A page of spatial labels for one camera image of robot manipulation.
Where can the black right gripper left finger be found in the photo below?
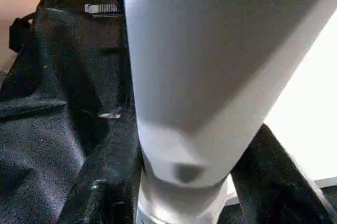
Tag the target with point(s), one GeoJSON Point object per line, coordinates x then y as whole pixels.
{"type": "Point", "coordinates": [108, 182]}

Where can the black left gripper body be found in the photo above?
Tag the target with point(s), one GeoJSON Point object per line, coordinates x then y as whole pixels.
{"type": "Point", "coordinates": [104, 8]}

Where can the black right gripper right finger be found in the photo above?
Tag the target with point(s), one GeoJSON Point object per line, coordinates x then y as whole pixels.
{"type": "Point", "coordinates": [279, 182]}

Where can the white plastic table top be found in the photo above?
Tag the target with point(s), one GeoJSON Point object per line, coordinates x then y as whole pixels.
{"type": "Point", "coordinates": [310, 103]}

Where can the white plastic table leg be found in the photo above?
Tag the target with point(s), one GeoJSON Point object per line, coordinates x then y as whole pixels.
{"type": "Point", "coordinates": [210, 50]}

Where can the black work mat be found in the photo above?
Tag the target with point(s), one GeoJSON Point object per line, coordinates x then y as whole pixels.
{"type": "Point", "coordinates": [42, 129]}

